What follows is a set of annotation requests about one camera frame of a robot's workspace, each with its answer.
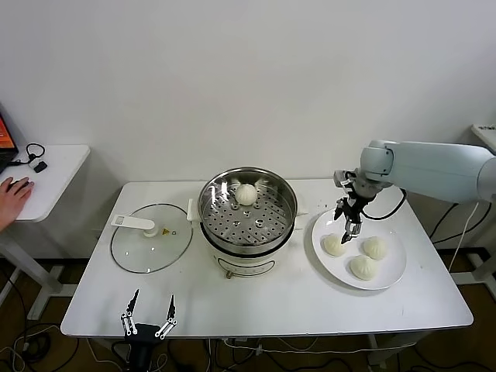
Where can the person's bare hand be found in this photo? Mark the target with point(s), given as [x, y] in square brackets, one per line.
[13, 199]

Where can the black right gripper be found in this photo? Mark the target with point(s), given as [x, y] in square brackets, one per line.
[356, 205]

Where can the black laptop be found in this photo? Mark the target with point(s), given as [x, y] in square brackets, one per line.
[5, 143]

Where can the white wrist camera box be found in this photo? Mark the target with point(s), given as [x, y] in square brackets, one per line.
[343, 179]

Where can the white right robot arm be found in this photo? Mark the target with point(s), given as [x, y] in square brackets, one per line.
[426, 166]

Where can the white steamed baozi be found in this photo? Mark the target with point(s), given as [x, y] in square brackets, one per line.
[375, 248]
[246, 194]
[363, 268]
[334, 246]

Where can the white round plate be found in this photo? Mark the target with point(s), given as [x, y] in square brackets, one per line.
[341, 271]

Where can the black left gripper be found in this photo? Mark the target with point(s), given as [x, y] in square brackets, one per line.
[145, 332]

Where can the white side table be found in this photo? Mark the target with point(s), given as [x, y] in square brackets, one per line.
[62, 170]

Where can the white table leg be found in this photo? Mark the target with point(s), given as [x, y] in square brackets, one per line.
[375, 348]

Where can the white electric cooker pot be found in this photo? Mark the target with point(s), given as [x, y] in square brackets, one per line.
[240, 267]

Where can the stainless steel steamer basket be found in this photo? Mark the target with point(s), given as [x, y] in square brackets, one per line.
[248, 228]

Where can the small black device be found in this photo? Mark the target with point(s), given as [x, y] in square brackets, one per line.
[40, 167]

